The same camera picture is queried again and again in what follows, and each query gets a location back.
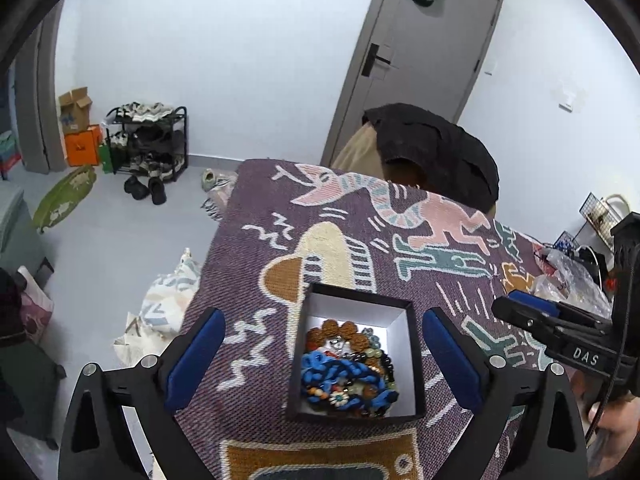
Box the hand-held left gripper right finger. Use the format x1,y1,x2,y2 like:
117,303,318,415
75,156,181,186
422,306,589,480

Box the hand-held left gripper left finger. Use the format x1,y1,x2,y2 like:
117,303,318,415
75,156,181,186
57,307,227,480

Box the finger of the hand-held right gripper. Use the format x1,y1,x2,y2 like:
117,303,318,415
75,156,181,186
491,289,573,348
547,299,615,332

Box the black bead bracelet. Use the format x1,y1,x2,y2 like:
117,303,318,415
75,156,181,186
372,351,399,382

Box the green jade bead bracelet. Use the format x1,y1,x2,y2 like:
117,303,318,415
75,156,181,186
357,329,402,392

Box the black jewelry box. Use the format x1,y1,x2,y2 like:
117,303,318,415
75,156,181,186
285,282,427,422

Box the brown seed bead bracelet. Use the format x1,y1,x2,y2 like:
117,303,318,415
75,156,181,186
306,320,362,357

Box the person's right hand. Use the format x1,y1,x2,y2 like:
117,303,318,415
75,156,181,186
571,372,640,478

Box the clear plastic bag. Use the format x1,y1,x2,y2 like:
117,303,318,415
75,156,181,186
531,246,615,312

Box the patterned tote bag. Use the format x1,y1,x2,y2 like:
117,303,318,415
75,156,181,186
113,247,202,378

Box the printed woven blanket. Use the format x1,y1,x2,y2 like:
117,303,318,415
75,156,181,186
177,158,603,480

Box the striped sneakers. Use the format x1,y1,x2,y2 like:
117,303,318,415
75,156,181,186
200,168,239,222

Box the pink bag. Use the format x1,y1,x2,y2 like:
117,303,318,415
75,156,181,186
16,265,55,332

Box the dark stool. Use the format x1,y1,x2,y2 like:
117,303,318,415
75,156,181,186
0,267,67,451

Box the black jacket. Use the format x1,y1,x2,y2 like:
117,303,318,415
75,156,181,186
363,102,501,215

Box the green oval rug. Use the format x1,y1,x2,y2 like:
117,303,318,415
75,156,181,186
32,164,98,234

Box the grey cabinet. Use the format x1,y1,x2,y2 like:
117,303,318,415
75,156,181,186
0,179,47,283

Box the black shoe rack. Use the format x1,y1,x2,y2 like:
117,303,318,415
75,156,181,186
105,102,189,182

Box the beige chair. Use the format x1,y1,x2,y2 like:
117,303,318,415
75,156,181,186
331,121,427,192

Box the orange box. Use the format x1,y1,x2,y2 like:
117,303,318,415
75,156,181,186
63,124,104,167

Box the grey door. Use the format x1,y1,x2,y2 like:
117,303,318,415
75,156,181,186
320,0,505,167

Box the open cardboard box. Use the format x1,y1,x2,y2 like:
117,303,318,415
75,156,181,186
58,86,94,135

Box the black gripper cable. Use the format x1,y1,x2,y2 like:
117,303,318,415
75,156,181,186
586,255,632,448

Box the black wire basket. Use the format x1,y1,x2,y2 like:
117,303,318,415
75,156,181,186
552,192,629,257

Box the black door handle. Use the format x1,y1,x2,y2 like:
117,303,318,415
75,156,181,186
360,43,392,77

